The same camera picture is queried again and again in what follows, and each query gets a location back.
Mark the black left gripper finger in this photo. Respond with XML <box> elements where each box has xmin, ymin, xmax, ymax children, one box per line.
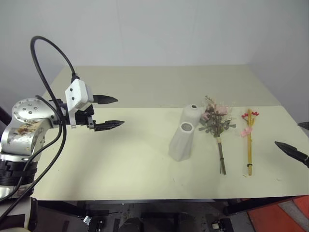
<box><xmin>93</xmin><ymin>119</ymin><xmax>125</xmax><ymax>132</ymax></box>
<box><xmin>93</xmin><ymin>94</ymin><xmax>119</xmax><ymax>105</ymax></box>

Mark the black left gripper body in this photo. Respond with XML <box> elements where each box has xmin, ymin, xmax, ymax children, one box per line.
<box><xmin>74</xmin><ymin>87</ymin><xmax>96</xmax><ymax>130</ymax></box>

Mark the tall white ribbed vase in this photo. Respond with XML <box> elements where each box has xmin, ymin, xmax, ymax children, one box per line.
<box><xmin>168</xmin><ymin>122</ymin><xmax>195</xmax><ymax>162</ymax></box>

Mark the small white round vase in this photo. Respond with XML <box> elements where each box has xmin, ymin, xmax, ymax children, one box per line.
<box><xmin>182</xmin><ymin>104</ymin><xmax>202</xmax><ymax>127</ymax></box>

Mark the yellow stem red berry bunch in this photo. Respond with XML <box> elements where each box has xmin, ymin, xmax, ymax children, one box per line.
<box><xmin>240</xmin><ymin>108</ymin><xmax>260</xmax><ymax>177</ymax></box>

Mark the orange panel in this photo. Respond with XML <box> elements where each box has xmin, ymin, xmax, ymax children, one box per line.
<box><xmin>241</xmin><ymin>196</ymin><xmax>309</xmax><ymax>232</ymax></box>

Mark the pink dried flower bouquet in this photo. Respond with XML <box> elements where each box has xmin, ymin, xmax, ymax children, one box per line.
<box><xmin>198</xmin><ymin>95</ymin><xmax>238</xmax><ymax>175</ymax></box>

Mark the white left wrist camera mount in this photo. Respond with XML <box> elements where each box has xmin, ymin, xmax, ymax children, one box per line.
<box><xmin>64</xmin><ymin>78</ymin><xmax>94</xmax><ymax>128</ymax></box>

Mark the black table frame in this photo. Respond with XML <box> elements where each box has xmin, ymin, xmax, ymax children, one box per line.
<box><xmin>31</xmin><ymin>196</ymin><xmax>298</xmax><ymax>217</ymax></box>

